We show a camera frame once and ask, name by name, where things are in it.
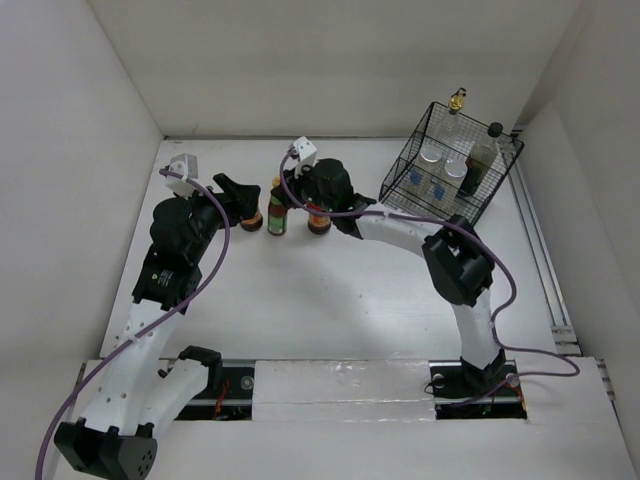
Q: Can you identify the dark soy sauce bottle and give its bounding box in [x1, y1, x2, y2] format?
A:
[458, 122, 503, 197]

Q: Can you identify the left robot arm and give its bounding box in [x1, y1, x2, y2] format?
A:
[54, 172, 261, 479]

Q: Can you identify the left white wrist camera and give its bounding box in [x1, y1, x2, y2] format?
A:
[164, 153, 198, 197]

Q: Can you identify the small brown jar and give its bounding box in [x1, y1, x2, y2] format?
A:
[240, 210, 263, 232]

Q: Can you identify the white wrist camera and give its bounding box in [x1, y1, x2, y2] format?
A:
[288, 136, 317, 178]
[164, 153, 198, 197]

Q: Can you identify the red lid sauce jar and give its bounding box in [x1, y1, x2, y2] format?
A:
[307, 213, 332, 236]

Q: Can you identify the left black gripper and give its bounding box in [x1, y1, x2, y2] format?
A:
[176, 174, 258, 263]

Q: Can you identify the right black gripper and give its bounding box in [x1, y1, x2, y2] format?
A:
[270, 157, 336, 213]

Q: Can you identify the black wire rack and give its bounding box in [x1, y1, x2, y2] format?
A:
[378, 102, 524, 224]

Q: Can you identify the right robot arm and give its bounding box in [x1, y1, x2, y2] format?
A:
[272, 158, 506, 401]

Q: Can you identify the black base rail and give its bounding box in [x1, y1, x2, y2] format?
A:
[178, 359, 527, 423]

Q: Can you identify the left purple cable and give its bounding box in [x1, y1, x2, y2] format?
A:
[33, 167, 232, 480]

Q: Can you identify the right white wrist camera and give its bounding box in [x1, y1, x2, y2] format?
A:
[288, 136, 317, 178]

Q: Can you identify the white shaker jar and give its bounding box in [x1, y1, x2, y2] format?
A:
[409, 144, 442, 199]
[433, 157, 467, 210]

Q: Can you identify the green label sauce bottle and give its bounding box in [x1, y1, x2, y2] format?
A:
[267, 177, 287, 236]

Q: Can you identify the clear glass oil bottle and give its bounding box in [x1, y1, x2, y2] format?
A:
[434, 87, 467, 147]

